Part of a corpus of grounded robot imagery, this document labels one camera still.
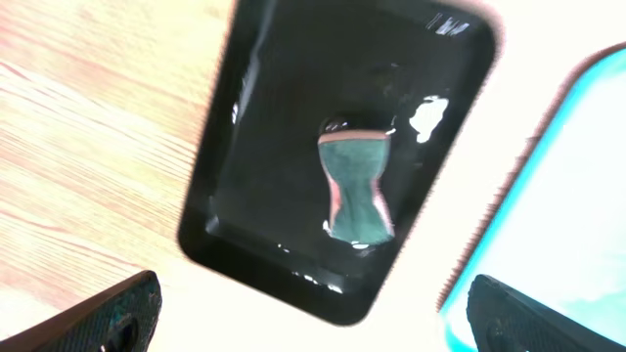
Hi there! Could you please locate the black water tray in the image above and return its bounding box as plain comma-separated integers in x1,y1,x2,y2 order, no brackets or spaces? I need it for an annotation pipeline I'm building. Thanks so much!
178,0,496,326

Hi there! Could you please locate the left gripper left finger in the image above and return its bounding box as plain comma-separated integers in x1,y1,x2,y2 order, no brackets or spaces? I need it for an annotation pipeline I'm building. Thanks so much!
1,270,162,352

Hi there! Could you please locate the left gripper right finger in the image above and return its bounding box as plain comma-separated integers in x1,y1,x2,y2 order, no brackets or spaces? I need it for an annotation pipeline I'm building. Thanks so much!
467,275,625,352

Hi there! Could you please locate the teal plastic tray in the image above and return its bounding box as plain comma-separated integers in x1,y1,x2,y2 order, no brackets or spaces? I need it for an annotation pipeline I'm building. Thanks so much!
440,46,625,352

